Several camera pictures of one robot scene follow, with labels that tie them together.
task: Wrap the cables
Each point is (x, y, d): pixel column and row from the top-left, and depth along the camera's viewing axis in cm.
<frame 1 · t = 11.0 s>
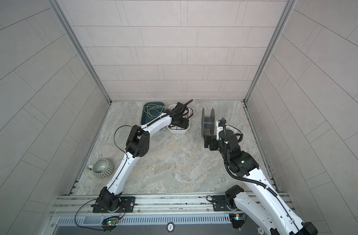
left hand: (188, 121, 104), fingers open
right hand: (210, 135, 74), fingers open
ribbed grey ceramic cup: (101, 168, 84), on the table

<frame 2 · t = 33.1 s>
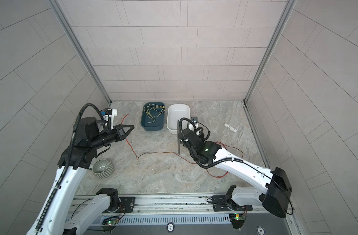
left hand: (136, 126, 65), fingers closed
right hand: (187, 132, 77), fingers closed
the named things where they were.

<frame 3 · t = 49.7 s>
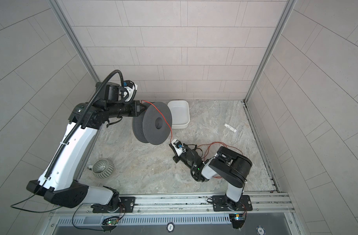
left hand: (148, 105, 64), fingers closed
right hand: (170, 145, 82), fingers closed
the named things where they were.

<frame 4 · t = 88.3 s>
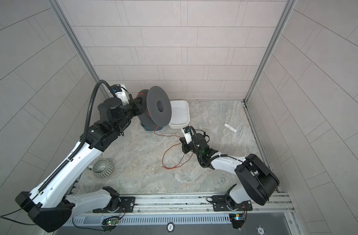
left hand: (144, 95, 64), fingers closed
right hand: (179, 140, 85), fingers closed
the named things where they were.

